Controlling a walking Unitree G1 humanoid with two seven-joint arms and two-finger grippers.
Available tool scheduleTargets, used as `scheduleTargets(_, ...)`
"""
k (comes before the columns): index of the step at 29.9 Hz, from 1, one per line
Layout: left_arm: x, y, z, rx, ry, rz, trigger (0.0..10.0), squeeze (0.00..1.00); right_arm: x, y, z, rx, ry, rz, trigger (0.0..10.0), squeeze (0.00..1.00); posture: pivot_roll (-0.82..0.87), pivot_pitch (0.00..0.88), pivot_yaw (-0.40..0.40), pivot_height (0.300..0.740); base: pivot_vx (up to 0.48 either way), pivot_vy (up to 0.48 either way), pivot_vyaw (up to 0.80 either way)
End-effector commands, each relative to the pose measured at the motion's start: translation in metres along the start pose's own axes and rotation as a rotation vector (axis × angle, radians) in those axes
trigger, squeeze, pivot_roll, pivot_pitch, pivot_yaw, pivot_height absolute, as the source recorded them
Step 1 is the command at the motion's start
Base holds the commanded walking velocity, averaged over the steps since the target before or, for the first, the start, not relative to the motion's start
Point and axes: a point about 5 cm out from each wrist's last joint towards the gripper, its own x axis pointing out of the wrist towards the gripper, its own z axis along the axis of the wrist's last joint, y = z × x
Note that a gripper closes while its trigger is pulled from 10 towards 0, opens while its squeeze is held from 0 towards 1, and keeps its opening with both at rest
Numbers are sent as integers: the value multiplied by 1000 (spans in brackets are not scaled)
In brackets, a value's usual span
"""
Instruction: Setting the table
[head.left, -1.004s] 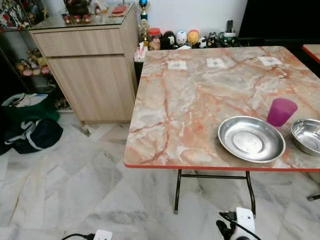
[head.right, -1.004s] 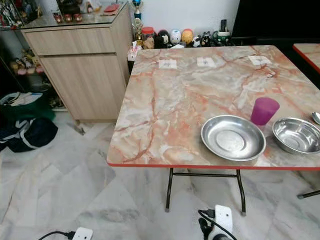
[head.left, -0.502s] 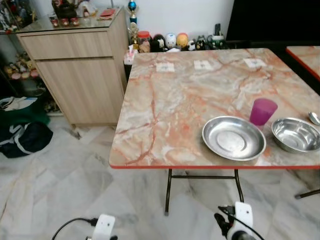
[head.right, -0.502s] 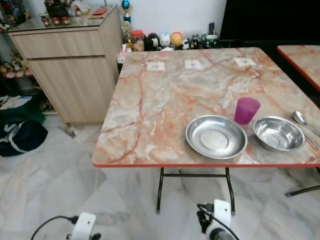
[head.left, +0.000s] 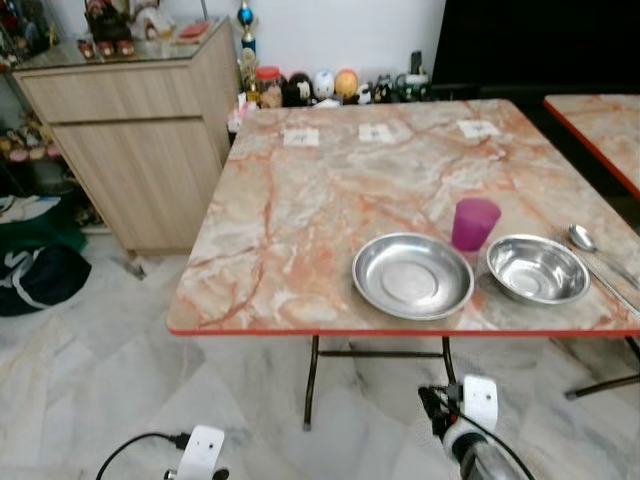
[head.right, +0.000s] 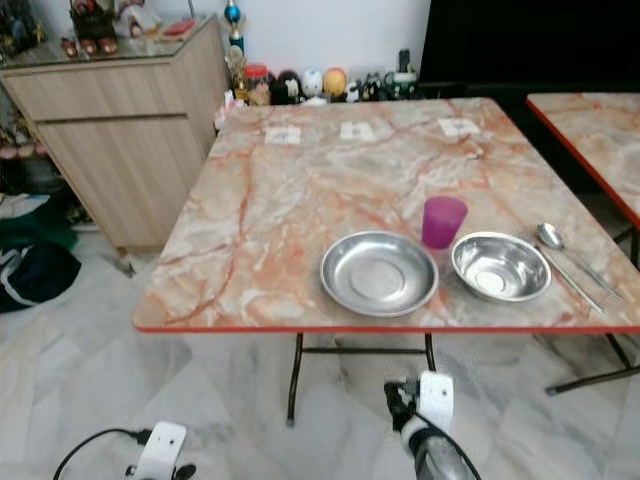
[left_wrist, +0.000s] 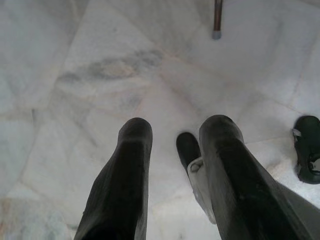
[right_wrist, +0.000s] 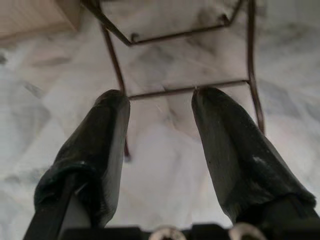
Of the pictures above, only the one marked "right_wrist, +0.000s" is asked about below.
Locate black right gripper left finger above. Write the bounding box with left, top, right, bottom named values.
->
left=23, top=89, right=132, bottom=240

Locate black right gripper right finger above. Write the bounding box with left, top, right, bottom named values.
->
left=191, top=87, right=320, bottom=240

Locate light wooden furniture panel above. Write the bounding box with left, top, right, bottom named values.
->
left=0, top=0, right=81, bottom=43

